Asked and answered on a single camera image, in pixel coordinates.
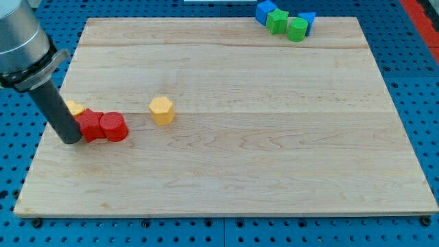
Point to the wooden board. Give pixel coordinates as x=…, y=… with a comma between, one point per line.
x=263, y=127

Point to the green cylinder block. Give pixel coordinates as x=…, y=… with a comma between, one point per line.
x=297, y=29

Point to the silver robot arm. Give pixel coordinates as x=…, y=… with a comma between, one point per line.
x=28, y=59

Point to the green star block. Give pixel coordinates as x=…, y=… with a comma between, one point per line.
x=277, y=21

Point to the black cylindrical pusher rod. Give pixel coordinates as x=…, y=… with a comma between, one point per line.
x=52, y=106

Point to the blue cube block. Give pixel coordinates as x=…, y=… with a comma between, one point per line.
x=262, y=11

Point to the red star block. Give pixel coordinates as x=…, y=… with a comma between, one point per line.
x=90, y=128

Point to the yellow heart block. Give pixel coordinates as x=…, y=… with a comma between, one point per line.
x=75, y=109

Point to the red cylinder block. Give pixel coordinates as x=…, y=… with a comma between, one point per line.
x=114, y=126

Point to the blue triangle block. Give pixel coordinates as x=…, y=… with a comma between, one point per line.
x=309, y=17

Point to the yellow hexagon block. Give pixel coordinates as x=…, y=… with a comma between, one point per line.
x=162, y=111

